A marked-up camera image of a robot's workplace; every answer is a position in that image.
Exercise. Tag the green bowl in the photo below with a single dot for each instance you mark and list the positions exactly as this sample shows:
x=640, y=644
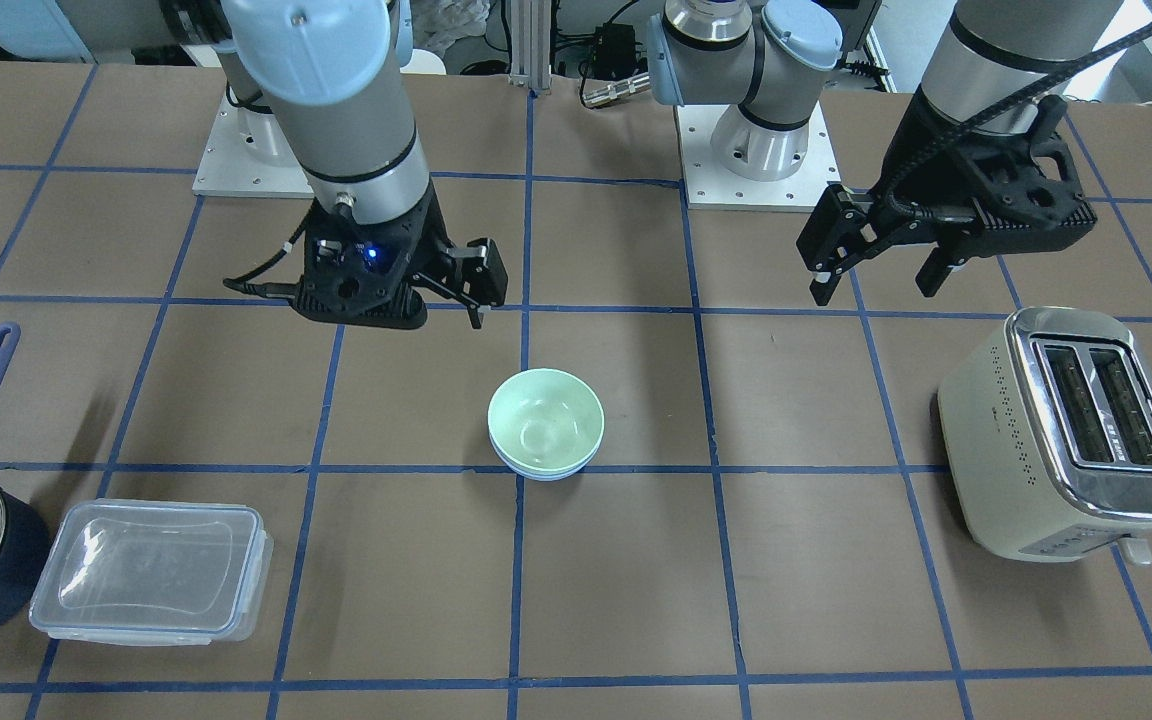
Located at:
x=546, y=418

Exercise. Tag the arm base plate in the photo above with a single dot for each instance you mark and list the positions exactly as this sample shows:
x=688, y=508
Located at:
x=731, y=164
x=246, y=157

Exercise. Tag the blue bowl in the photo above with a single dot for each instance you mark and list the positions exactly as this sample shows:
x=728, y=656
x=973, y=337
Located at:
x=544, y=475

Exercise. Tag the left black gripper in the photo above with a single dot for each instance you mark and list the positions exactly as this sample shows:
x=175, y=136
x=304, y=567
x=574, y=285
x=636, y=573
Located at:
x=918, y=150

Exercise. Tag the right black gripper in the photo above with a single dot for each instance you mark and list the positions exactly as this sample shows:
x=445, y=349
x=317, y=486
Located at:
x=433, y=243

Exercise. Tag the clear plastic food container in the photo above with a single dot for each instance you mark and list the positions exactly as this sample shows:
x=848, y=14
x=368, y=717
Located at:
x=153, y=573

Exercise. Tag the cream silver toaster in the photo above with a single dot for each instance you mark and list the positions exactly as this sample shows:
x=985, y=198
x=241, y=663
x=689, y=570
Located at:
x=1047, y=428

